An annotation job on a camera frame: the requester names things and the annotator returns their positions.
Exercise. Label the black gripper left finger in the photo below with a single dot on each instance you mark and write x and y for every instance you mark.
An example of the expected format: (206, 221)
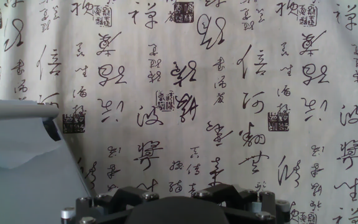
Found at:
(104, 203)

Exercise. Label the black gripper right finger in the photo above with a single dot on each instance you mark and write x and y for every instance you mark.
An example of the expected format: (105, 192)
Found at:
(253, 202)

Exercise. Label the beige calligraphy tablecloth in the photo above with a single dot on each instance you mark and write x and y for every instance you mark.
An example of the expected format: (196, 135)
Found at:
(197, 93)

